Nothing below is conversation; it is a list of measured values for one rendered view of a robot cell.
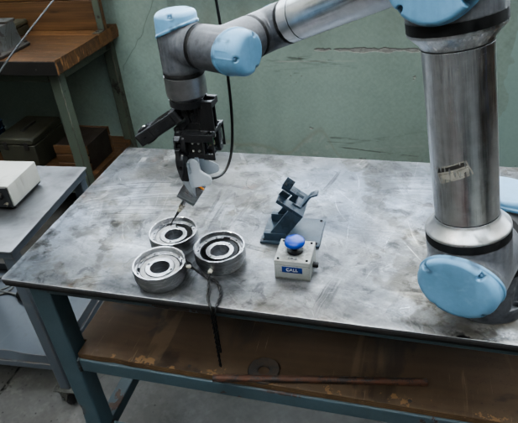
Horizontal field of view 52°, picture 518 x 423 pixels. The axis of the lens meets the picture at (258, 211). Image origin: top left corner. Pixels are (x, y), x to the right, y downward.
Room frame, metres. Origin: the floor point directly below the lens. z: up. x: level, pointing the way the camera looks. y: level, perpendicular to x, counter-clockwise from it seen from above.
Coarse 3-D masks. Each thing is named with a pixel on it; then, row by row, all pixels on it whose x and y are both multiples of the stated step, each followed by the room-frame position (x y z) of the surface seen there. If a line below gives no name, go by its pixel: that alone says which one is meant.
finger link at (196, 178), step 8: (192, 160) 0.91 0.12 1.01; (192, 168) 0.91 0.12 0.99; (192, 176) 0.91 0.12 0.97; (200, 176) 0.90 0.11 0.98; (208, 176) 0.90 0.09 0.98; (184, 184) 0.91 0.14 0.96; (192, 184) 0.91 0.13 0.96; (200, 184) 0.90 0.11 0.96; (208, 184) 0.90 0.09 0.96; (192, 192) 0.91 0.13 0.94
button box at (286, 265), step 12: (276, 252) 0.81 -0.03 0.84; (288, 252) 0.80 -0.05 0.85; (300, 252) 0.80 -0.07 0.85; (312, 252) 0.80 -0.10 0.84; (276, 264) 0.78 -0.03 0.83; (288, 264) 0.78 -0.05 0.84; (300, 264) 0.77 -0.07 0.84; (312, 264) 0.79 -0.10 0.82; (276, 276) 0.79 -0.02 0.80; (288, 276) 0.78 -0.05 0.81; (300, 276) 0.77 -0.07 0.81
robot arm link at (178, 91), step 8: (168, 80) 0.91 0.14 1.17; (184, 80) 0.97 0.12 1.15; (192, 80) 0.90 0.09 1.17; (200, 80) 0.91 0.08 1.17; (168, 88) 0.91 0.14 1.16; (176, 88) 0.90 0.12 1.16; (184, 88) 0.90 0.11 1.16; (192, 88) 0.90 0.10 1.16; (200, 88) 0.91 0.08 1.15; (168, 96) 0.91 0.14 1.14; (176, 96) 0.90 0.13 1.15; (184, 96) 0.90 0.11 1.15; (192, 96) 0.90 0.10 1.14; (200, 96) 0.91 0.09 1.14
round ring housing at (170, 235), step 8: (160, 224) 0.96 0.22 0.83; (168, 224) 0.97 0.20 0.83; (192, 224) 0.95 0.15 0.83; (152, 232) 0.93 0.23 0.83; (168, 232) 0.94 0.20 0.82; (176, 232) 0.94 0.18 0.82; (184, 232) 0.92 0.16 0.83; (152, 240) 0.89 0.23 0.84; (168, 240) 0.90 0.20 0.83; (176, 240) 0.90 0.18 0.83; (184, 240) 0.88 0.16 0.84; (192, 240) 0.89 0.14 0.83; (184, 248) 0.88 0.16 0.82; (192, 248) 0.90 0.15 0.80
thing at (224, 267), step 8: (216, 232) 0.90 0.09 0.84; (224, 232) 0.90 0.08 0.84; (232, 232) 0.89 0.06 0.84; (200, 240) 0.88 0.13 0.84; (208, 240) 0.89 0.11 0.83; (240, 240) 0.88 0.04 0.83; (200, 248) 0.86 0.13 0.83; (208, 248) 0.86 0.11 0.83; (216, 248) 0.87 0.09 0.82; (224, 248) 0.87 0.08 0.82; (232, 248) 0.85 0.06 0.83; (240, 248) 0.85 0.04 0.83; (200, 256) 0.84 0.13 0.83; (208, 256) 0.84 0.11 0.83; (216, 256) 0.83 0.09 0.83; (224, 256) 0.83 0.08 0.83; (240, 256) 0.82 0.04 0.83; (200, 264) 0.82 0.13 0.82; (208, 264) 0.81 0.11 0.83; (216, 264) 0.80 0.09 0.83; (224, 264) 0.80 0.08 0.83; (232, 264) 0.81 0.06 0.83; (240, 264) 0.83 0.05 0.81; (216, 272) 0.81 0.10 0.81; (224, 272) 0.81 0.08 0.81; (232, 272) 0.81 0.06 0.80
